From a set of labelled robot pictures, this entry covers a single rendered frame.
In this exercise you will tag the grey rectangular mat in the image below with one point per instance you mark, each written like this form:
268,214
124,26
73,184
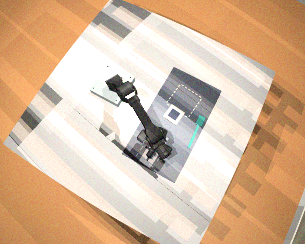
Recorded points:
179,135

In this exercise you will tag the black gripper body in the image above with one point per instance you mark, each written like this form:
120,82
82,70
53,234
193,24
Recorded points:
142,136

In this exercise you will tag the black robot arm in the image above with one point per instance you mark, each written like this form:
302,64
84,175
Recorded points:
156,136

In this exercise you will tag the white square tile with blue-grey centre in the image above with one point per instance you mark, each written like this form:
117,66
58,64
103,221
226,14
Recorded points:
173,114

